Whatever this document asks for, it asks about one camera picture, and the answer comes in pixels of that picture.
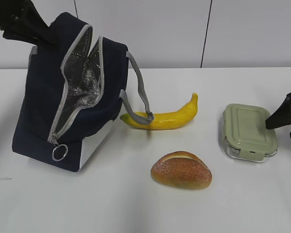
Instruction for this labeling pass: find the brown bread roll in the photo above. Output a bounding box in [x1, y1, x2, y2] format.
[150, 151, 212, 189]

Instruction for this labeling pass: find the navy and white lunch bag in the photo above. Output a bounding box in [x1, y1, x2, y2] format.
[12, 12, 154, 172]

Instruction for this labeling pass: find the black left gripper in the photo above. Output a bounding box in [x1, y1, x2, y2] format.
[0, 0, 58, 48]

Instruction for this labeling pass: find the yellow banana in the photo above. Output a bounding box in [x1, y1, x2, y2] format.
[120, 93, 198, 130]

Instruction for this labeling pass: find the green lidded glass container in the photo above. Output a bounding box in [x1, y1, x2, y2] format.
[223, 103, 278, 163]

